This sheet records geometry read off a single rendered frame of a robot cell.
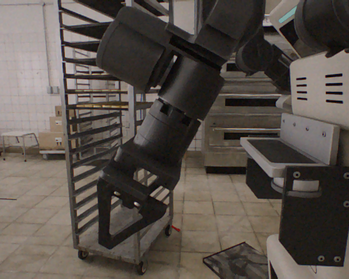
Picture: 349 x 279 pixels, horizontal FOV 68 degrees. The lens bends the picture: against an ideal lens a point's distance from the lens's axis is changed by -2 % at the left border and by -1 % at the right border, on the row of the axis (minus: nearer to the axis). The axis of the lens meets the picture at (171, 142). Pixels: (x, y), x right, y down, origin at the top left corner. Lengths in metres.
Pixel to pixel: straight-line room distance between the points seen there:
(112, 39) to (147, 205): 0.16
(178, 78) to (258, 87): 3.35
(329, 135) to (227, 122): 3.13
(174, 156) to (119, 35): 0.13
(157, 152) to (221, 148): 3.26
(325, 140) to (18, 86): 5.23
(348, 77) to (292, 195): 0.19
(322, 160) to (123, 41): 0.34
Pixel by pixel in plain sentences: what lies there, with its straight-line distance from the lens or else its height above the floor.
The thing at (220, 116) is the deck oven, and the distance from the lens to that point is 3.50.
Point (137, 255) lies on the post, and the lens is 1.71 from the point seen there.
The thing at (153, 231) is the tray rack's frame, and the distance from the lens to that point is 2.00.
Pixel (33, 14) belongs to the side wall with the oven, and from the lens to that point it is 5.37.
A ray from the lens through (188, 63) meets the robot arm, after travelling 0.26.
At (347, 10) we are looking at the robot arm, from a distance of 0.27.
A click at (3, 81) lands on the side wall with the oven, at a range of 5.59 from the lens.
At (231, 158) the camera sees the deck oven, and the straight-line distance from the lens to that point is 3.65.
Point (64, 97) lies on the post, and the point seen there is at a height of 1.11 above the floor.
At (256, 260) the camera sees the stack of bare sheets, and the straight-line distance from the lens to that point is 2.02.
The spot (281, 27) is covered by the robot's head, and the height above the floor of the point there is 1.27.
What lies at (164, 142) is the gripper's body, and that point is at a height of 1.10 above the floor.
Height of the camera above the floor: 1.15
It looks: 11 degrees down
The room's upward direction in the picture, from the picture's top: straight up
